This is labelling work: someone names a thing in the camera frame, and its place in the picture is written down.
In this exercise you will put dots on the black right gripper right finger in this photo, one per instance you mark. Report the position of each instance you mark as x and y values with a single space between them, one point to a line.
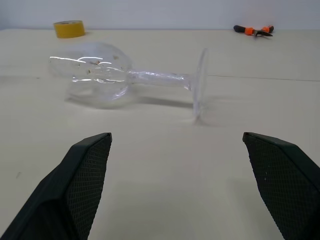
287 185

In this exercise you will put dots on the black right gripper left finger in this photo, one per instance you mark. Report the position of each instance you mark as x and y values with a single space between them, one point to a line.
62 190

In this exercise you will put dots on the clear wine glass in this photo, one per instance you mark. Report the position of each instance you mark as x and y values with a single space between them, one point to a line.
155 76

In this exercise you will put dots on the orange black pliers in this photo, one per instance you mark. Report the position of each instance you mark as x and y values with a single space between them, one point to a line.
248 31

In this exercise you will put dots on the yellow tape roll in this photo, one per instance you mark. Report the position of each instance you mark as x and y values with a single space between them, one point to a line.
68 30

